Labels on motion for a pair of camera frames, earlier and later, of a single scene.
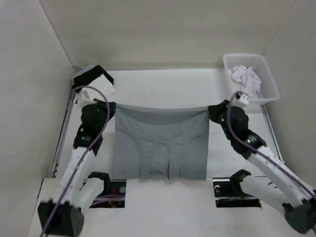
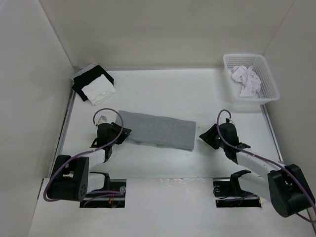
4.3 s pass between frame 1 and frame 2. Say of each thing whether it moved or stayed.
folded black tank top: stayed
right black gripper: moved
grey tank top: moved
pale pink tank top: stayed
